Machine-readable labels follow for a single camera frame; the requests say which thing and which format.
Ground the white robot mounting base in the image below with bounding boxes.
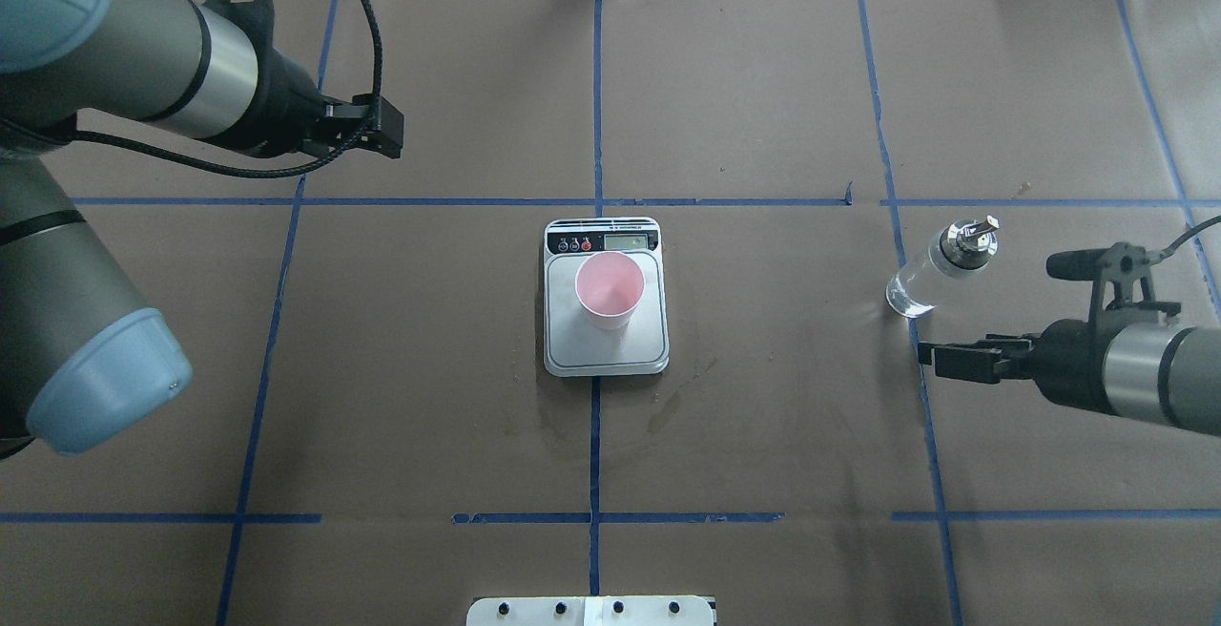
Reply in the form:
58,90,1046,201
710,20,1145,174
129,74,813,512
466,595,718,625

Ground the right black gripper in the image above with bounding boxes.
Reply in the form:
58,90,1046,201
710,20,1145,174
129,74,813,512
919,318,1112,411

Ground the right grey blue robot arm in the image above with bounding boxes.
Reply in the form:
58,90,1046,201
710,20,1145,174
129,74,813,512
919,318,1220,436

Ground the clear glass sauce bottle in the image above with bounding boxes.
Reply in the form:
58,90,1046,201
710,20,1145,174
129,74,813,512
885,216,1002,318

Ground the white digital kitchen scale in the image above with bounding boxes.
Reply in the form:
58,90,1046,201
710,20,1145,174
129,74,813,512
542,217,672,378

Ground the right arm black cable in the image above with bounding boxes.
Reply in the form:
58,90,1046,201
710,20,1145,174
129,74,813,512
1149,216,1221,260

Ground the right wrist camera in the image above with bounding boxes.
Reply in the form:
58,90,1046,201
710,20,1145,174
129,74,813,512
1045,240,1182,322

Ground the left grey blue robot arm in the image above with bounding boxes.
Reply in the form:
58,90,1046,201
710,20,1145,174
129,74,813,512
2,0,403,458

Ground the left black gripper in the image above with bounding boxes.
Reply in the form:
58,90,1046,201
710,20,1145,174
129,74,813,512
238,49,405,159

